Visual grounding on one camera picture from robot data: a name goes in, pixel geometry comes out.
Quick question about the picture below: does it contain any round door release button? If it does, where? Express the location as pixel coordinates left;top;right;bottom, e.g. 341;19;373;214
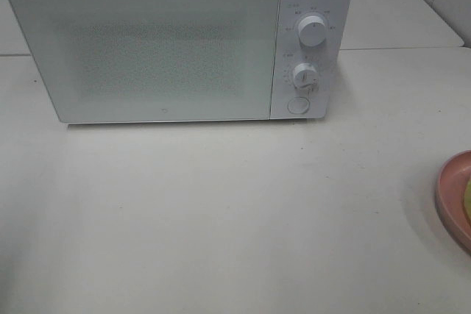
288;97;310;115

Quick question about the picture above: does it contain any white timer knob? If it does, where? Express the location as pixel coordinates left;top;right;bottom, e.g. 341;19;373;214
292;63;319;90

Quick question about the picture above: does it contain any white microwave door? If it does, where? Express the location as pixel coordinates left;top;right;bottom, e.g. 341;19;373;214
9;0;278;124

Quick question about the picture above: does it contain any pink round plate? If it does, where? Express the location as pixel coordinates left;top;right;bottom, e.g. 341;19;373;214
435;150;470;254

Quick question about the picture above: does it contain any sandwich with lettuce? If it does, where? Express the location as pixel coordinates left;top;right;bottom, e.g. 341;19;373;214
463;179;471;224

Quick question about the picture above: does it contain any upper white power knob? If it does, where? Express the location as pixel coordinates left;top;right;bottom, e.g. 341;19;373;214
297;13;327;47

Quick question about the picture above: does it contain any white microwave oven body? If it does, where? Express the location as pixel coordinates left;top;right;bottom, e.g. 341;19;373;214
3;0;355;126

